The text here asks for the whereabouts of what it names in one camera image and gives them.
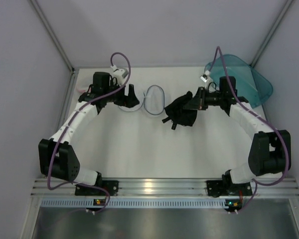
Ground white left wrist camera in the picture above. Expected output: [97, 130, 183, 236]
[111, 65, 129, 84]

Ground left aluminium corner post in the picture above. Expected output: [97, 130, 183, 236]
[29, 0, 75, 73]

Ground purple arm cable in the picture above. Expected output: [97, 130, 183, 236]
[209, 46, 291, 214]
[47, 52, 132, 214]

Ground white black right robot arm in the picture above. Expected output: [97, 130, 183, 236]
[183, 73, 291, 188]

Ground white slotted cable duct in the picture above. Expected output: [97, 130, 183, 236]
[40, 198, 240, 209]

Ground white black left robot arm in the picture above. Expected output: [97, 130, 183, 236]
[38, 68, 140, 187]

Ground teal plastic tray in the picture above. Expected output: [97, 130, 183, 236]
[203, 54, 273, 108]

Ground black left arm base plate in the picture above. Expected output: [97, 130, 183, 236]
[74, 180, 119, 196]

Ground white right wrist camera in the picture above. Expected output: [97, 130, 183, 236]
[200, 70, 213, 88]

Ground right aluminium corner post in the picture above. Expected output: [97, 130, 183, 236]
[249, 0, 296, 68]

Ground blue-trimmed white mesh laundry bag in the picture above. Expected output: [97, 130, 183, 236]
[118, 85, 165, 116]

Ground black bra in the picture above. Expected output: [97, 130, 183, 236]
[161, 91, 197, 130]

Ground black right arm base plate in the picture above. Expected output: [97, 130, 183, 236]
[206, 180, 253, 198]

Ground aluminium front rail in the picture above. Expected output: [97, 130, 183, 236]
[30, 178, 299, 199]

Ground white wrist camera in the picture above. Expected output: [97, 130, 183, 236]
[111, 65, 129, 84]
[200, 70, 213, 88]

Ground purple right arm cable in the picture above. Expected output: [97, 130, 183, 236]
[209, 46, 291, 214]

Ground aluminium corner post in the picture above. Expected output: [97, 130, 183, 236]
[249, 0, 296, 68]
[29, 0, 75, 73]

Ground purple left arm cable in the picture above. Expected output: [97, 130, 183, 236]
[47, 52, 132, 214]

